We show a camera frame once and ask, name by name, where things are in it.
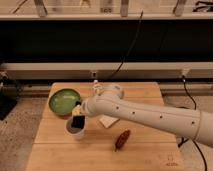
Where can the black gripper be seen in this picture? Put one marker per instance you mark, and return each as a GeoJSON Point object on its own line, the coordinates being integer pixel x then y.
{"type": "Point", "coordinates": [78, 121]}

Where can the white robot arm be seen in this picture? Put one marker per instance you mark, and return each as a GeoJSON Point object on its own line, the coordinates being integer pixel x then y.
{"type": "Point", "coordinates": [193, 124]}

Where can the green ceramic bowl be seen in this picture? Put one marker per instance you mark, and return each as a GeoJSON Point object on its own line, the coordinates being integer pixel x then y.
{"type": "Point", "coordinates": [63, 101]}

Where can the black object at left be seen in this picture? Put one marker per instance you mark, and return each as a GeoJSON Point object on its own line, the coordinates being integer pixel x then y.
{"type": "Point", "coordinates": [6, 105]}

